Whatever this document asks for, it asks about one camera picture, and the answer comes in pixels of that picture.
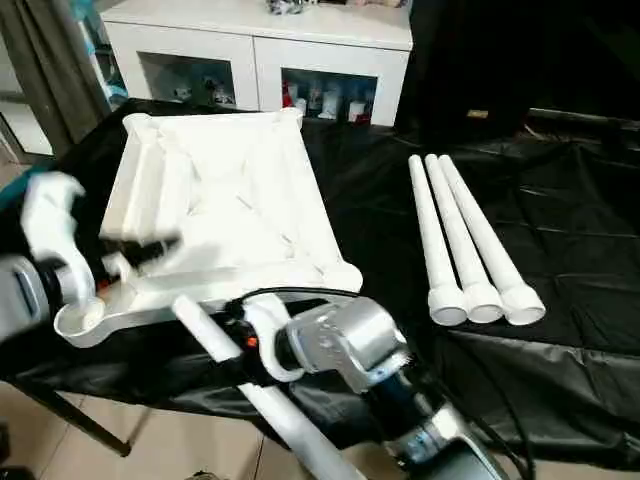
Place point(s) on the white plastic table leg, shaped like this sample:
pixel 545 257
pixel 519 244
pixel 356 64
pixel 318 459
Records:
pixel 484 230
pixel 300 425
pixel 457 230
pixel 431 230

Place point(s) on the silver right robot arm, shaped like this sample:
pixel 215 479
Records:
pixel 350 340

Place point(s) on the red bottle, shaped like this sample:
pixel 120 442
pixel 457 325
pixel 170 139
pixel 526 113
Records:
pixel 292 95

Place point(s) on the white display cabinet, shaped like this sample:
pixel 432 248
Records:
pixel 260 30

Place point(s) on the black table mat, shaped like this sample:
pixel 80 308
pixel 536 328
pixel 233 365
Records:
pixel 560 380

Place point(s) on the black cabinet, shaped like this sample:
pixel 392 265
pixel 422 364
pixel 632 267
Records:
pixel 520 50

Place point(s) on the black table frame leg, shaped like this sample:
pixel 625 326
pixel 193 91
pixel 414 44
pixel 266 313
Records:
pixel 80 425

